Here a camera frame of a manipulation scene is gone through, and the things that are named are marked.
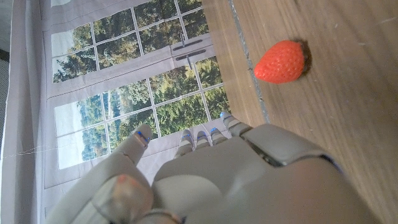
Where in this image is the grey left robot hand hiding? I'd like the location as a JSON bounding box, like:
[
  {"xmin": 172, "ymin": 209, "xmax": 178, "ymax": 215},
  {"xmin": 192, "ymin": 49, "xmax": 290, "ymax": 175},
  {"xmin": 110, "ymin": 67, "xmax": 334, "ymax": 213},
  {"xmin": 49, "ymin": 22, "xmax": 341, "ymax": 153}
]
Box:
[{"xmin": 45, "ymin": 111, "xmax": 382, "ymax": 224}]

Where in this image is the printed window backdrop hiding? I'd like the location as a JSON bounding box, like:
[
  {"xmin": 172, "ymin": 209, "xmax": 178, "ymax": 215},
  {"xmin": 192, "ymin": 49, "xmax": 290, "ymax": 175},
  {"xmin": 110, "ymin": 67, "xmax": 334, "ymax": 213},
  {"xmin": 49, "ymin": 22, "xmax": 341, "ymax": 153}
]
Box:
[{"xmin": 0, "ymin": 0, "xmax": 233, "ymax": 224}]

